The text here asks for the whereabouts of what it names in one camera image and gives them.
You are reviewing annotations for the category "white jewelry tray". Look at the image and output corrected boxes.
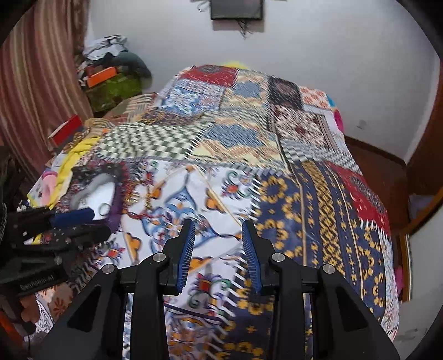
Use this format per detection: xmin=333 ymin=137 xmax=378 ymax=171
xmin=70 ymin=173 xmax=116 ymax=220

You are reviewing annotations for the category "yellow cartoon blanket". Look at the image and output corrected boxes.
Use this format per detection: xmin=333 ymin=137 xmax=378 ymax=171
xmin=47 ymin=137 xmax=100 ymax=209

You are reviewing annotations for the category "red book box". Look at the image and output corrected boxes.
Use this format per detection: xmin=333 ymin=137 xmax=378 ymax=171
xmin=48 ymin=115 xmax=83 ymax=148

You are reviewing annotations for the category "striped brown curtain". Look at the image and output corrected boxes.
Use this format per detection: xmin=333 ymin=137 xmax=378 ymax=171
xmin=1 ymin=1 xmax=92 ymax=179

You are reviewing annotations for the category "green patterned storage bag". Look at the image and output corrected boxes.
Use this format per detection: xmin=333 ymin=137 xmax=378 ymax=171
xmin=86 ymin=73 xmax=142 ymax=112

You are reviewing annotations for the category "orange box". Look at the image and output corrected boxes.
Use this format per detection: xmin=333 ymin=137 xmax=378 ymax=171
xmin=86 ymin=67 xmax=117 ymax=88

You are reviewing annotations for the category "wooden door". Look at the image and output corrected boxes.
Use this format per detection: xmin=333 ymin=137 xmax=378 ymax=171
xmin=405 ymin=76 xmax=442 ymax=223

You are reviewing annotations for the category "patchwork bed quilt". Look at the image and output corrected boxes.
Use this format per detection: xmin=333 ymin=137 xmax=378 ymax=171
xmin=31 ymin=64 xmax=401 ymax=360

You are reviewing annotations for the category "pile of grey clothes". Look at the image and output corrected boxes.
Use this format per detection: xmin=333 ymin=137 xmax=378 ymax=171
xmin=83 ymin=35 xmax=128 ymax=61

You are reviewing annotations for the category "wall mounted black monitor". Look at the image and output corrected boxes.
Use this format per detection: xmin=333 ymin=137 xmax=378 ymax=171
xmin=210 ymin=0 xmax=264 ymax=20

